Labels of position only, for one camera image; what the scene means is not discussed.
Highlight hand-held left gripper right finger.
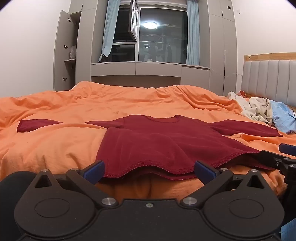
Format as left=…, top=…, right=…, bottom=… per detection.
left=180, top=160, right=269, bottom=208

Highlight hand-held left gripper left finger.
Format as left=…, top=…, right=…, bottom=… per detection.
left=34, top=160, right=117, bottom=208

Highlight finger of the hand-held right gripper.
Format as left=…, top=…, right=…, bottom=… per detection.
left=256, top=150, right=291, bottom=168
left=278, top=143, right=296, bottom=154

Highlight dark red long-sleeve shirt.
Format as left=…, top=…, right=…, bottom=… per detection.
left=17, top=114, right=283, bottom=181

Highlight cream crumpled clothes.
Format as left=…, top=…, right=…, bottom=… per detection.
left=228, top=91, right=274, bottom=127

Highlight light blue cloth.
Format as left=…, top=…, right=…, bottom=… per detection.
left=269, top=100, right=296, bottom=134

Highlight orange blanket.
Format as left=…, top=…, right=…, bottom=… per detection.
left=0, top=81, right=296, bottom=204

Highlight grey padded wooden headboard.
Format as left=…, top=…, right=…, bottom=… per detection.
left=240, top=53, right=296, bottom=109

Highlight grey built-in wardrobe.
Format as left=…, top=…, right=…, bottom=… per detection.
left=54, top=0, right=238, bottom=97

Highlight open grey wardrobe door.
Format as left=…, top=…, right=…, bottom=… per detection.
left=54, top=10, right=70, bottom=91

